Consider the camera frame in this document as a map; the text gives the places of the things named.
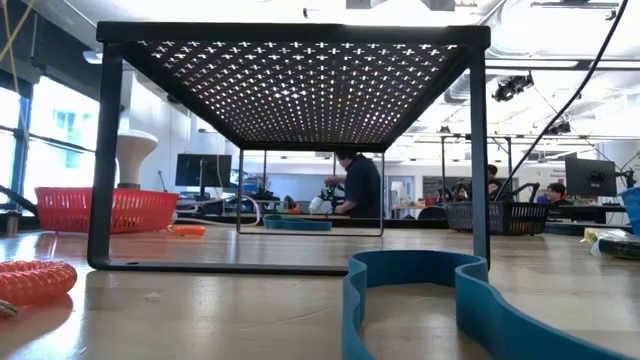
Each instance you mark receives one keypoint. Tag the white mushroom lamp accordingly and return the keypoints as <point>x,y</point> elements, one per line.
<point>135,150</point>

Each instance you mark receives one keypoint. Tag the black computer monitor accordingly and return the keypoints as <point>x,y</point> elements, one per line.
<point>202,170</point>
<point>590,177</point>

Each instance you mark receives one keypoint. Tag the black plastic basket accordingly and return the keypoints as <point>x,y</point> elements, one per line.
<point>500,220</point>

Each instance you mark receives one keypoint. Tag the red plastic basket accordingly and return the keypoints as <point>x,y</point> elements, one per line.
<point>75,210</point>

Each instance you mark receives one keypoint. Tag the person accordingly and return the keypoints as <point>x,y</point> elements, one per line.
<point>494,187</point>
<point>362,185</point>
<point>461,192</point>
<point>555,192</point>

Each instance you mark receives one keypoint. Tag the black ceiling camera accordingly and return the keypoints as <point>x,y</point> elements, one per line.
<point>510,89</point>

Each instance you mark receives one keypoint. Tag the blue rubber band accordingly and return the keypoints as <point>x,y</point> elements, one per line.
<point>295,224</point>
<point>480,300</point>

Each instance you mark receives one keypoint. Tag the white green device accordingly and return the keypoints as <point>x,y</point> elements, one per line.
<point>316,204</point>

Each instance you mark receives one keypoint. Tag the black perforated metal shelf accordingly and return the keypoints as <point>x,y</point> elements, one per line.
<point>295,32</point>

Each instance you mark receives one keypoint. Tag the black background metal frame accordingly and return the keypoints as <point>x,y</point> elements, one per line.
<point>442,165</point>

